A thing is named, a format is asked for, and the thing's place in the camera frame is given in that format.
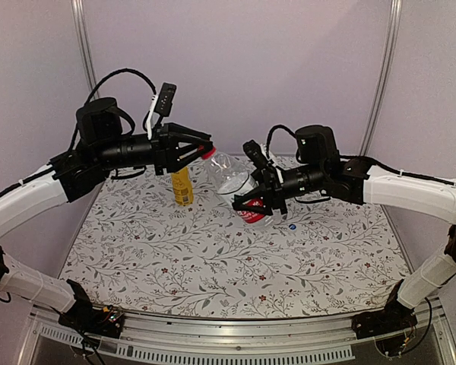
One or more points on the metal frame post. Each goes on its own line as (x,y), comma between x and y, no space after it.
(389,48)
(80,26)

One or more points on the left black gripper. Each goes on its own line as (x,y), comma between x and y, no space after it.
(166,155)

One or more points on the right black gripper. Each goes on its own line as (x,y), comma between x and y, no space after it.
(270,188)

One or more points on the right metal frame post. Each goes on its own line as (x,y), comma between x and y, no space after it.
(389,48)

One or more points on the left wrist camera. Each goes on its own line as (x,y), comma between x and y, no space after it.
(160,107)

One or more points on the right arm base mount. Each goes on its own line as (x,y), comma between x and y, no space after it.
(393,317)

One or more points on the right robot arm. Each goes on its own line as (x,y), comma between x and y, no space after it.
(359,180)

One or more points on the yellow juice bottle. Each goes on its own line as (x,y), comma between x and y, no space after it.
(182,187)

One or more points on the left metal frame post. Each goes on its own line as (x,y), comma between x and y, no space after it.
(80,26)

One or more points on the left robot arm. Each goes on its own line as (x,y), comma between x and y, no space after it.
(103,148)

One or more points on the aluminium front rail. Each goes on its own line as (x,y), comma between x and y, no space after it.
(161,339)

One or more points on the floral table mat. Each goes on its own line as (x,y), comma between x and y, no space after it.
(139,250)

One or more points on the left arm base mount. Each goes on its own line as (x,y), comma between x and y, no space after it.
(85,318)

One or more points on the red cap water bottle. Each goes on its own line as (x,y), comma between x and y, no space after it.
(227,175)

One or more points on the red bottle cap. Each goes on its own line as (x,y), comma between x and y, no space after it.
(209,153)

